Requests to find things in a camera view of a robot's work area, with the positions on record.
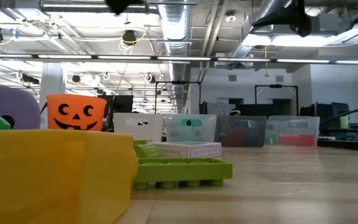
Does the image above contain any red toy block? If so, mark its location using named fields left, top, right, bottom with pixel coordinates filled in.
left=227, top=126, right=247, bottom=146
left=277, top=133, right=317, bottom=147

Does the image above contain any teal foam die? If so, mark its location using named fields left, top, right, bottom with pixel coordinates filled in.
left=167, top=118, right=207, bottom=141

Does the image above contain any lime toy block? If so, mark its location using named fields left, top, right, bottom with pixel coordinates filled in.
left=132, top=139, right=165, bottom=159
left=132, top=157, right=234, bottom=190

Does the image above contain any pink playing card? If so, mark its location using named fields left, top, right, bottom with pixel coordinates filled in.
left=149, top=141, right=223, bottom=159

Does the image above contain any dark monitor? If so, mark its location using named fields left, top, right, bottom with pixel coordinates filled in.
left=98, top=94, right=134, bottom=114

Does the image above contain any white building column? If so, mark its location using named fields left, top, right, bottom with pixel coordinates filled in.
left=39, top=63, right=67, bottom=103

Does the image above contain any clear plastic bin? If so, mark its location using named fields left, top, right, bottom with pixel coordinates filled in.
left=264, top=115, right=321, bottom=148
left=165, top=113, right=218, bottom=143

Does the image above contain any grey plastic bin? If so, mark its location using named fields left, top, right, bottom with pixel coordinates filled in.
left=214, top=114, right=268, bottom=147

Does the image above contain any orange pumpkin bucket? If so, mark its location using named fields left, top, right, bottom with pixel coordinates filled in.
left=45, top=93, right=108, bottom=132

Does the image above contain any white plastic bin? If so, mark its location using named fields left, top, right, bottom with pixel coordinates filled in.
left=113, top=112, right=165, bottom=144

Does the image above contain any purple foam die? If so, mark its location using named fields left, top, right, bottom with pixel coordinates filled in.
left=0, top=82, right=42, bottom=130

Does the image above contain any yellow toy block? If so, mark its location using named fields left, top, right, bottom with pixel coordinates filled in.
left=0, top=128, right=139, bottom=224

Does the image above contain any yellow hanging cord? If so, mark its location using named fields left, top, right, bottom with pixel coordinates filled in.
left=263, top=45, right=270, bottom=78

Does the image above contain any slanted silver air duct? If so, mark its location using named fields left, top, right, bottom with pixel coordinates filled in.
left=227, top=0, right=294, bottom=60

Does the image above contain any round silver air duct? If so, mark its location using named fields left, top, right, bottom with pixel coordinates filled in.
left=157, top=0, right=196, bottom=113

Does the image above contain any black gantry frame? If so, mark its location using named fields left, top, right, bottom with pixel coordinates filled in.
left=254, top=83, right=299, bottom=109
left=154, top=80, right=202, bottom=114

